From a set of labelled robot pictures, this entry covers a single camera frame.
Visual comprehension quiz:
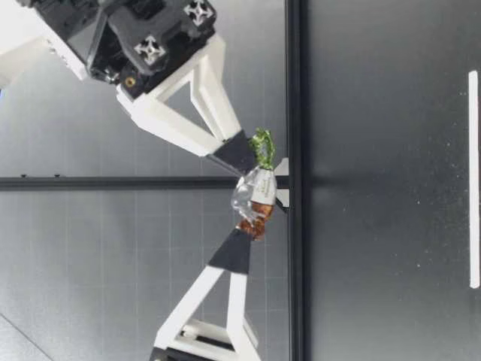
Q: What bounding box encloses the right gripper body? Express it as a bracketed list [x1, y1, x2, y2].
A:
[39, 0, 219, 102]

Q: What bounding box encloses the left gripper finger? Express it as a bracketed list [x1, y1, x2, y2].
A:
[151, 227, 261, 361]

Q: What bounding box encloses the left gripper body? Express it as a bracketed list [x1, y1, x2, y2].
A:
[149, 347, 233, 361]

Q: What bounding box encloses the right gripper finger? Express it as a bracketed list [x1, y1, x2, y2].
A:
[115, 32, 257, 177]

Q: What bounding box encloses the candy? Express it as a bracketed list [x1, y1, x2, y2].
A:
[230, 126, 280, 241]

